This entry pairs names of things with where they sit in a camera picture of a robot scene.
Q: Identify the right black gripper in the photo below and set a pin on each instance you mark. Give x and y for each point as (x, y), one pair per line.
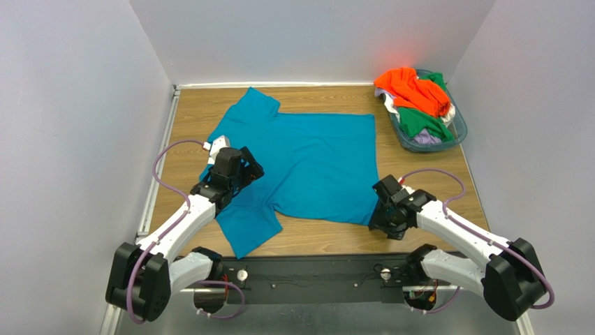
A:
(385, 216)

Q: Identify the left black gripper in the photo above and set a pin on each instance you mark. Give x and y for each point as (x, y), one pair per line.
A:
(251, 166)

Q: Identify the blue t shirt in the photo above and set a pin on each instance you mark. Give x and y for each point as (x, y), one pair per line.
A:
(316, 166)

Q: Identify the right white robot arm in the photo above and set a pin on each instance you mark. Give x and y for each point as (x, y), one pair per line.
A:
(506, 274)

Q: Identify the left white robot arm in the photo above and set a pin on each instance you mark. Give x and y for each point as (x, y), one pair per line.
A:
(144, 276)

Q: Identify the lavender t shirt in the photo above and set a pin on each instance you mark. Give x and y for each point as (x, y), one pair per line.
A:
(425, 138)

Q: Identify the green t shirt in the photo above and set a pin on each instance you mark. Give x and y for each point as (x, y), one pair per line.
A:
(412, 121)

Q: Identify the teal plastic laundry basket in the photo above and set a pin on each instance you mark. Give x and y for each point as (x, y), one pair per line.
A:
(457, 128)

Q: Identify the white t shirt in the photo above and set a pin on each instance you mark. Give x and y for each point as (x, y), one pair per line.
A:
(390, 107)

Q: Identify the orange t shirt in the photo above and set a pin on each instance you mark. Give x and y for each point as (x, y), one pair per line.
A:
(426, 93)

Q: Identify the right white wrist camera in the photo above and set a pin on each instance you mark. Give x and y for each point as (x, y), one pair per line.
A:
(407, 188)

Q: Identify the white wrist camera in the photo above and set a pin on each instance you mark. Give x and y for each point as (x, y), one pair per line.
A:
(407, 188)
(214, 147)

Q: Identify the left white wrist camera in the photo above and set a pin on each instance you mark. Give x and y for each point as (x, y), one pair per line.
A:
(214, 147)

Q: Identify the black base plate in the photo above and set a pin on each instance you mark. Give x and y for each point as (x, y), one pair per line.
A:
(327, 279)

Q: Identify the aluminium frame rail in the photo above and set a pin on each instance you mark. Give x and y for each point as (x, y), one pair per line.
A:
(468, 314)

